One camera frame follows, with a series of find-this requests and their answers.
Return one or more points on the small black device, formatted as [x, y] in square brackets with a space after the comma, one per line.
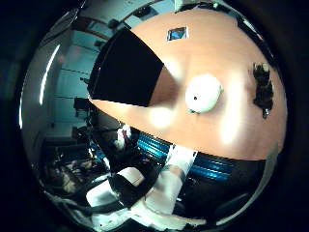
[177, 33]

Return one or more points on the ceiling light strip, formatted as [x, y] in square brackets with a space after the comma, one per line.
[47, 75]

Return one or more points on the blue metal table frame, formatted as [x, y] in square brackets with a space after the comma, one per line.
[206, 166]

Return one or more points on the black square container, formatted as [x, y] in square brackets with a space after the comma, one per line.
[125, 71]

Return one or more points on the dark brown plush toy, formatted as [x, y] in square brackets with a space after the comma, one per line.
[264, 88]

